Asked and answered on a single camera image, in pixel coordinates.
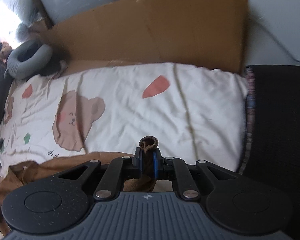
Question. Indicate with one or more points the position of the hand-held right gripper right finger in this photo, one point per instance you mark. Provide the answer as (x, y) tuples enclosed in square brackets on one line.
[(155, 165)]

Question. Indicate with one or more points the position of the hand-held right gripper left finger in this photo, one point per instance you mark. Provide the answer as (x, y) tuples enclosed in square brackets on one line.
[(139, 165)]

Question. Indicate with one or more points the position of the brown printed t-shirt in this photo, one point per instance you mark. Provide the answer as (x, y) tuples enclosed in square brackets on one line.
[(5, 190)]

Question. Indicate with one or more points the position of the cream bear printed blanket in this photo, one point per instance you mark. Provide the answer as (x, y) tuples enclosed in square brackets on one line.
[(140, 120)]

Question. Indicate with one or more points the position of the black folded cloth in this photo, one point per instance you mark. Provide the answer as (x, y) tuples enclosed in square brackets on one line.
[(277, 117)]

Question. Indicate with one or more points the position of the small black cloth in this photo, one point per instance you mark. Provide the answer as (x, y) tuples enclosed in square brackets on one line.
[(52, 66)]

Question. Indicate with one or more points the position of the flattened cardboard box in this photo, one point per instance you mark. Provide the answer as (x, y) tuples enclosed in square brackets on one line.
[(152, 30)]

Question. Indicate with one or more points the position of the grey neck pillow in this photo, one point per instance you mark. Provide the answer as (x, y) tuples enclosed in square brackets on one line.
[(32, 66)]

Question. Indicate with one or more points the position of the brown teddy bear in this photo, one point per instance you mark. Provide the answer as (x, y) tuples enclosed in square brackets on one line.
[(5, 48)]

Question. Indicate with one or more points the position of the pale blue plastic bag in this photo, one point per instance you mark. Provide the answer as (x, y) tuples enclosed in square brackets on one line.
[(22, 31)]

